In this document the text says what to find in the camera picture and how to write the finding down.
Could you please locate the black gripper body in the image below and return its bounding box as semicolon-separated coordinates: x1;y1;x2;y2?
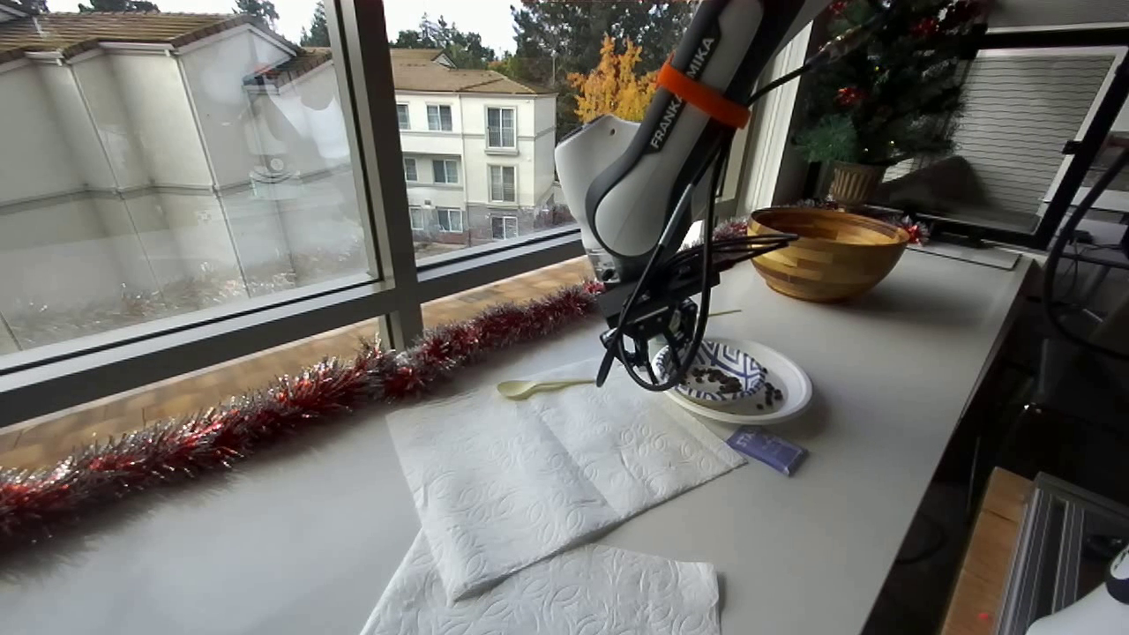
596;240;724;379

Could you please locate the small blue patterned paper bowl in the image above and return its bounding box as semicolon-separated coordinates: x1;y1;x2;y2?
678;340;770;405

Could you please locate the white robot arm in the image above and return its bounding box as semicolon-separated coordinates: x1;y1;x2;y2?
553;0;824;391

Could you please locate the white paper plate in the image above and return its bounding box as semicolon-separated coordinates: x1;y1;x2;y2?
667;334;810;428

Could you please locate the large wooden bowl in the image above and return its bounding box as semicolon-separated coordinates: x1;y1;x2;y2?
746;210;906;304

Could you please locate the cream plastic spoon on napkin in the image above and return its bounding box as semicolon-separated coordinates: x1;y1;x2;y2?
498;379;592;403

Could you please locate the folded white paper towel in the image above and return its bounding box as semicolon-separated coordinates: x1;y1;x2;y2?
389;381;736;599

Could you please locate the flat white paper towel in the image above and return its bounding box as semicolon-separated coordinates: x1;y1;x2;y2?
361;535;718;635

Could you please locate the red silver tinsel garland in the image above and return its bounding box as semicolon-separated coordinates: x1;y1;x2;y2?
0;281;598;542

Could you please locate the small christmas tree in pot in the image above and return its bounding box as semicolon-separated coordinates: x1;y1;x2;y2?
798;0;980;210

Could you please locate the aluminium rail frame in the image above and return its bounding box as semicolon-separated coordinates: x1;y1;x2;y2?
996;473;1129;635

